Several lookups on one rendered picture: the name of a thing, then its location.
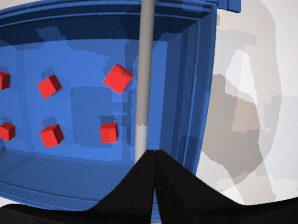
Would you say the small red block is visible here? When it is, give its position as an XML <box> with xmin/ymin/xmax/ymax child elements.
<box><xmin>0</xmin><ymin>72</ymin><xmax>11</xmax><ymax>89</ymax></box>
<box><xmin>37</xmin><ymin>75</ymin><xmax>63</xmax><ymax>99</ymax></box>
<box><xmin>100</xmin><ymin>121</ymin><xmax>118</xmax><ymax>143</ymax></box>
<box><xmin>104</xmin><ymin>64</ymin><xmax>133</xmax><ymax>95</ymax></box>
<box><xmin>40</xmin><ymin>124</ymin><xmax>64</xmax><ymax>148</ymax></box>
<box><xmin>0</xmin><ymin>121</ymin><xmax>16</xmax><ymax>141</ymax></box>

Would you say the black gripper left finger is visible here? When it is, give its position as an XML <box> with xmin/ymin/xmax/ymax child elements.
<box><xmin>0</xmin><ymin>149</ymin><xmax>156</xmax><ymax>224</ymax></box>

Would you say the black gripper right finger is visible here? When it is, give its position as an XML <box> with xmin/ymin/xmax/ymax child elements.
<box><xmin>154</xmin><ymin>149</ymin><xmax>298</xmax><ymax>224</ymax></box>

